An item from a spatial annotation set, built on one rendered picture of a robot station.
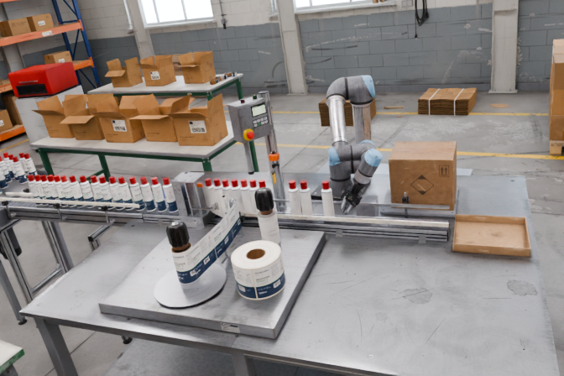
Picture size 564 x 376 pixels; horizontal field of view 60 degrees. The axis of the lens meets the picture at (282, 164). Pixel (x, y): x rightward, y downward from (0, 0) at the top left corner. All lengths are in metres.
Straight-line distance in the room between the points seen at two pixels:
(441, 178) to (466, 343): 0.89
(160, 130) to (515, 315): 3.29
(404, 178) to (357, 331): 0.90
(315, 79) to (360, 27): 1.17
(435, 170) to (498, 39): 5.08
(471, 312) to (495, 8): 5.77
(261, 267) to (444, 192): 1.02
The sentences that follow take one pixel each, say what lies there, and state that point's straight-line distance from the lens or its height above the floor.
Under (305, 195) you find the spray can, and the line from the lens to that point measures 2.37.
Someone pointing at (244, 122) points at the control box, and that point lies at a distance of 2.37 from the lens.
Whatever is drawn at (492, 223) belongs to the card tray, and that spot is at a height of 0.83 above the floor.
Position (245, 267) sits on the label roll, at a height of 1.02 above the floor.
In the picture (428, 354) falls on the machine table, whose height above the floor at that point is 0.83.
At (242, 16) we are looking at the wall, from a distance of 8.68.
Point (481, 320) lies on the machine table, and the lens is 1.91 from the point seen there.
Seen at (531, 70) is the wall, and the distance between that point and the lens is 7.49.
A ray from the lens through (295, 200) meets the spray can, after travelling 2.40.
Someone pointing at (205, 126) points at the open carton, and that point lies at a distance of 4.01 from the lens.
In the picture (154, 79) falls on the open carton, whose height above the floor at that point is 0.88.
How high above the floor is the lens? 2.06
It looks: 22 degrees down
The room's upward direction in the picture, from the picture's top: 9 degrees counter-clockwise
